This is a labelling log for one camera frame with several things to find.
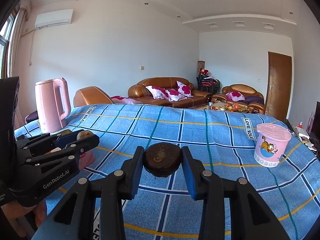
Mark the coffee table with fruit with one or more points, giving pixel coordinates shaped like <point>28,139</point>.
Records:
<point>223,106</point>

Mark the blue plaid tablecloth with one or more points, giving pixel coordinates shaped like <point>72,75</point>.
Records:
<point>224,143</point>

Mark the brown leather long sofa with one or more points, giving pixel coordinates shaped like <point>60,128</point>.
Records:
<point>140,93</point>

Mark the brown wooden door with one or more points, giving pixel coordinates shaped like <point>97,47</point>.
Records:
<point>279,85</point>

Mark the person left hand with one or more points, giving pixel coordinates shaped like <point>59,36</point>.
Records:
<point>10,212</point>

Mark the pink electric kettle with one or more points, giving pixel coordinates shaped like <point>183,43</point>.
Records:
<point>53,104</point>

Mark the pink cartoon lidded cup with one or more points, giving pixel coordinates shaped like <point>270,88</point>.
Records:
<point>271,143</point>

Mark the armchair floral pillow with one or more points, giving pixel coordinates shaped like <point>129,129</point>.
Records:
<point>235,96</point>

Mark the brown leather armchair sofa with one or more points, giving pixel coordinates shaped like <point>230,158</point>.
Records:
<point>254,100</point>

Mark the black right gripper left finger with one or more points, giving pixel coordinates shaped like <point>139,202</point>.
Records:
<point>73,216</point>

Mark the small tan round fruit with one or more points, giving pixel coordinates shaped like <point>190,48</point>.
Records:
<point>83,135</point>

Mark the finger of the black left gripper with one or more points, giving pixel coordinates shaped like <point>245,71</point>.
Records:
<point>44,143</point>
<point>65,160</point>

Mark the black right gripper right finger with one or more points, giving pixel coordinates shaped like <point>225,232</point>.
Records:
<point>251,218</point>

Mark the black television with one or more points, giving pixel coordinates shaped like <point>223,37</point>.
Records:
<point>315,130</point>

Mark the white wall air conditioner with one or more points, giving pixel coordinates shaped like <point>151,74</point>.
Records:
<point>54,18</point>

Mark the dark brown chocolate pastry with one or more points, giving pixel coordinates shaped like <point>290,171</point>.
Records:
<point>162,159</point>

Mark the white red floral pillow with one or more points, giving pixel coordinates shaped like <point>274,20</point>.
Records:
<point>157,92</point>

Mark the brown leather near armchair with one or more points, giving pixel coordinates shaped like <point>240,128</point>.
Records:
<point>91,96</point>

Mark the stacked dark chairs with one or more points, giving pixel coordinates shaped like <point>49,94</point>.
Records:
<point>205,81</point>

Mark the dark round stool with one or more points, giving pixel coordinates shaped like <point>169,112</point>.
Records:
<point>31,117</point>

